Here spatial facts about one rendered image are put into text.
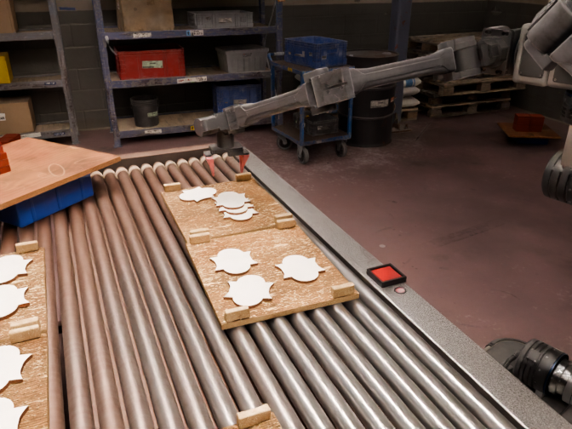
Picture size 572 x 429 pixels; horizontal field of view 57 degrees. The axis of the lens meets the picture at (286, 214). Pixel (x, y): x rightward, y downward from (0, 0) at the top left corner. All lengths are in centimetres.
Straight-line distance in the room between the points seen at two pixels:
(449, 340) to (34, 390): 86
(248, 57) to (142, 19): 113
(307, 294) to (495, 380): 46
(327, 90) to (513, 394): 79
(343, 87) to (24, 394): 94
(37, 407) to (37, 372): 10
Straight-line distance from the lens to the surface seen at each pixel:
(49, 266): 159
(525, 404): 114
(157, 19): 563
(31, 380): 118
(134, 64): 556
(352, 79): 131
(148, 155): 227
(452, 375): 115
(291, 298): 129
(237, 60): 576
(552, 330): 303
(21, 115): 589
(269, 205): 176
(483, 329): 289
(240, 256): 144
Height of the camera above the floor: 166
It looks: 25 degrees down
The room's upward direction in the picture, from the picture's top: straight up
